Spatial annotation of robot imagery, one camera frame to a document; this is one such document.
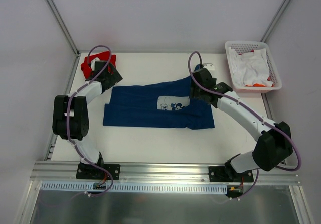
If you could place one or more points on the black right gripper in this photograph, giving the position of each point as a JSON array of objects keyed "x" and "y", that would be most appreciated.
[{"x": 193, "y": 93}]

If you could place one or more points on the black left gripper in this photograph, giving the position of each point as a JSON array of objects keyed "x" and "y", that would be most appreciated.
[{"x": 94, "y": 71}]

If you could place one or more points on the blue mickey mouse t-shirt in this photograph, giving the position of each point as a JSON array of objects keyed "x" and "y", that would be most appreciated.
[{"x": 161, "y": 105}]

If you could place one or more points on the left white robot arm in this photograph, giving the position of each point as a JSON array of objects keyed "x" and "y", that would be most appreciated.
[{"x": 71, "y": 117}]

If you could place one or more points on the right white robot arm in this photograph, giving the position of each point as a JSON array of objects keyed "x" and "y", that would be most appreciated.
[{"x": 272, "y": 139}]

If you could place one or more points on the folded red t-shirt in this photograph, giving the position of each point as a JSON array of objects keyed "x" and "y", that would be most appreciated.
[{"x": 85, "y": 66}]

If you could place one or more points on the white plastic laundry basket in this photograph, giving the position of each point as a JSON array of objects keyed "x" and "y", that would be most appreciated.
[{"x": 248, "y": 46}]

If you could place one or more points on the white t-shirt in basket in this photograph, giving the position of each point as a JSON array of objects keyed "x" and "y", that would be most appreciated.
[{"x": 250, "y": 68}]

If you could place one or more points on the orange t-shirt in basket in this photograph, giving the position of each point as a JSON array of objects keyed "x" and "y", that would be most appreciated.
[{"x": 258, "y": 85}]

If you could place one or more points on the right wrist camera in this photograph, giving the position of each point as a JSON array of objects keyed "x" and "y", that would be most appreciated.
[{"x": 209, "y": 66}]

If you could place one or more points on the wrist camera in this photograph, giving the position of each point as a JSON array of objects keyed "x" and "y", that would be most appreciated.
[
  {"x": 209, "y": 66},
  {"x": 92, "y": 64}
]

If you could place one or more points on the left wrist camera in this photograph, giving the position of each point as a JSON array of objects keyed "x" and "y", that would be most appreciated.
[{"x": 92, "y": 64}]

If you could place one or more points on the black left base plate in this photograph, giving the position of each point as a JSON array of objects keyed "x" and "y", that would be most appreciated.
[{"x": 88, "y": 172}]

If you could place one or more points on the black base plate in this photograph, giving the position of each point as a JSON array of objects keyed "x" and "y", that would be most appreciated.
[
  {"x": 88, "y": 172},
  {"x": 215, "y": 174}
]

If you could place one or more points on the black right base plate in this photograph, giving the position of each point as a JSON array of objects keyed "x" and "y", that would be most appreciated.
[{"x": 215, "y": 174}]

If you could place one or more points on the right aluminium frame post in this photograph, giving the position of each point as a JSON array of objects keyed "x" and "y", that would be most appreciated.
[{"x": 275, "y": 20}]

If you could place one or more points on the aluminium frame post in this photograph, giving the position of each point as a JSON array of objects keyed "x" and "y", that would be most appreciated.
[
  {"x": 56, "y": 14},
  {"x": 275, "y": 20}
]

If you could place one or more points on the left aluminium frame post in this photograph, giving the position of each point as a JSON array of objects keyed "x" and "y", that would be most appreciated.
[{"x": 56, "y": 14}]

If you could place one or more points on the aluminium front mounting rail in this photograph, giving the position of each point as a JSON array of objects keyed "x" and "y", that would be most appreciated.
[{"x": 157, "y": 173}]

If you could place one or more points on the white slotted cable duct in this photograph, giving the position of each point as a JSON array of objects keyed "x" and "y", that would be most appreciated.
[{"x": 136, "y": 187}]

